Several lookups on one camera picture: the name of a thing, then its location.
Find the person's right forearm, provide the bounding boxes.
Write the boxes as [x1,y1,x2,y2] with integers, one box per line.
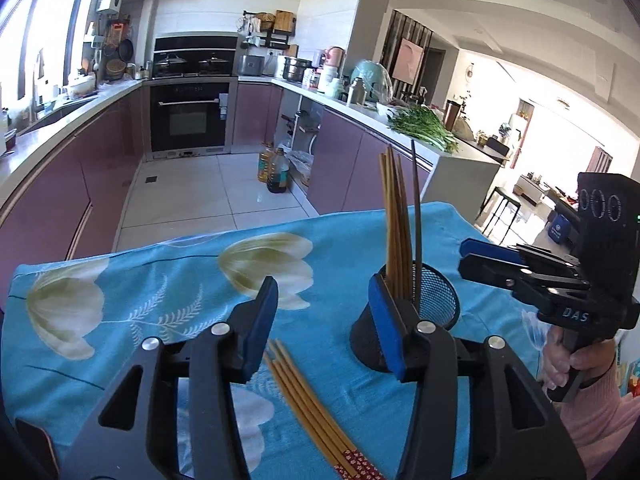
[557,355,640,480]

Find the bunch of wooden chopsticks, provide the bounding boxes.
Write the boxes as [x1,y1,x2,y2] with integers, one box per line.
[378,140,427,301]

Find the black stool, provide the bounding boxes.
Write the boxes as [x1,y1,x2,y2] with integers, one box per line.
[477,186,523,241]

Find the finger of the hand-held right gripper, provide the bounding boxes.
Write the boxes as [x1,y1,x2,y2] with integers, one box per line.
[457,254,593,306]
[459,238,583,273]

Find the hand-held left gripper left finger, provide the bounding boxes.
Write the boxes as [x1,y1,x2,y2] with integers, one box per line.
[60,276,279,480]

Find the person's right hand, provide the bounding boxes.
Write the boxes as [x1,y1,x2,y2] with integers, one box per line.
[542,329,617,391]

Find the leafy green vegetables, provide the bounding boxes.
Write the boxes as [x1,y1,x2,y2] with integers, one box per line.
[387,105,458,153]

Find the clear plastic bag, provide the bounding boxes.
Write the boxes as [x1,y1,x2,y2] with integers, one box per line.
[287,150,316,186]

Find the black integrated stove oven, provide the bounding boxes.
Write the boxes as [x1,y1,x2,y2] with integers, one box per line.
[145,35,240,161]

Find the cooking oil bottle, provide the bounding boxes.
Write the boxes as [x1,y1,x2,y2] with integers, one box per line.
[257,142,276,183]
[266,147,291,193]

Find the pot with glass lid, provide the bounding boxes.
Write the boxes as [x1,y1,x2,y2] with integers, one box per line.
[197,54,230,76]
[156,54,188,77]

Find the steel faucet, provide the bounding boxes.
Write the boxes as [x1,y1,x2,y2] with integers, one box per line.
[32,52,47,121]

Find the pink kitchen base cabinet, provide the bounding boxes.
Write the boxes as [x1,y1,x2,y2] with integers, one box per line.
[235,77,501,221]
[0,80,151,311]

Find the blue floral tablecloth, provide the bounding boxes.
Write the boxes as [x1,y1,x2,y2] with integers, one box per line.
[0,201,566,480]

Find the kitchen window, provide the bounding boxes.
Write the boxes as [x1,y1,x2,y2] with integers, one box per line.
[0,0,108,111]

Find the kitchen sink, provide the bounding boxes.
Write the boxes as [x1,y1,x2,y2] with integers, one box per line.
[22,95,96,133]

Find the steel stock pot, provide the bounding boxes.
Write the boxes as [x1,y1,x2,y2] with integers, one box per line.
[282,57,311,82]

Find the pink wall picture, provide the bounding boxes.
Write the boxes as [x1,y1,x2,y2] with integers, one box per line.
[392,38,426,88]

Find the mint green covered appliance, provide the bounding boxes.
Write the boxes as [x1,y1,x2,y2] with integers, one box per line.
[350,60,393,103]

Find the white clay pot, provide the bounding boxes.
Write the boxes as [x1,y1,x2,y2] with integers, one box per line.
[67,77,97,98]

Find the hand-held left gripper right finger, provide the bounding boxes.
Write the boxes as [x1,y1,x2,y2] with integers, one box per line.
[368,274,586,480]

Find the black wall rack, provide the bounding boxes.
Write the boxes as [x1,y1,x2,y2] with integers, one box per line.
[242,9,297,51]

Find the black mesh utensil holder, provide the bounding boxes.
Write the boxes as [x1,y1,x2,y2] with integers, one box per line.
[350,262,462,373]

